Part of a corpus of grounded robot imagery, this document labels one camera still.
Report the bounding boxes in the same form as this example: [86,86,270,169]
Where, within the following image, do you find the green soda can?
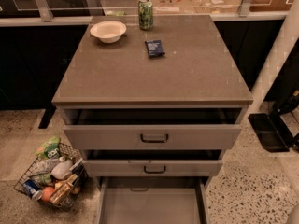
[138,0,153,30]

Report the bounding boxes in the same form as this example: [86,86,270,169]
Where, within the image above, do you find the orange fruit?
[41,187,55,203]

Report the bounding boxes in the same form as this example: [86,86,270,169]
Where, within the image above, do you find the dark blue snack packet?
[145,40,165,58]

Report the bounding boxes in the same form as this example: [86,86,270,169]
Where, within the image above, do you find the white bottle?
[51,157,73,180]

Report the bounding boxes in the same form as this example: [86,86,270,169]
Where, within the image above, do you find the green chip bag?
[35,136,61,159]

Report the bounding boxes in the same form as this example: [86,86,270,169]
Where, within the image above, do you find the grey drawer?
[94,177,210,224]
[83,150,222,177]
[60,107,247,151]

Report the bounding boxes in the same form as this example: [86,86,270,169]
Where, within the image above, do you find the wire basket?
[14,143,88,209]

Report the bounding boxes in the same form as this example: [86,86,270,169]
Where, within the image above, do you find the white bowl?
[90,21,126,44]

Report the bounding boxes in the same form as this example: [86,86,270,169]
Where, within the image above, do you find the grey bottom drawer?
[94,177,210,224]

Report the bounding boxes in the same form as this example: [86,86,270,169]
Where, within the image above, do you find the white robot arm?
[286,204,299,224]

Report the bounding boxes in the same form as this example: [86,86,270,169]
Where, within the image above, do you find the brown snack box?
[50,174,78,205]

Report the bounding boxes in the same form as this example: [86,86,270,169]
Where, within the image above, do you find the grey drawer cabinet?
[51,14,254,224]

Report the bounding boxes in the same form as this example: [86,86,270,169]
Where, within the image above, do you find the grey top drawer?
[60,107,247,151]

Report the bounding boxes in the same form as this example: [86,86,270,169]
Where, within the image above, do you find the black floor tray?
[249,113,294,152]

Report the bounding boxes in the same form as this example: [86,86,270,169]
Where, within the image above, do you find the blue soda can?
[22,179,43,201]

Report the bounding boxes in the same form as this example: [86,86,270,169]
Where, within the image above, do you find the clear plastic water bottle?
[32,159,61,175]

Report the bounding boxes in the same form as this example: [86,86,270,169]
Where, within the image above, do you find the grey middle drawer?
[83,150,222,177]

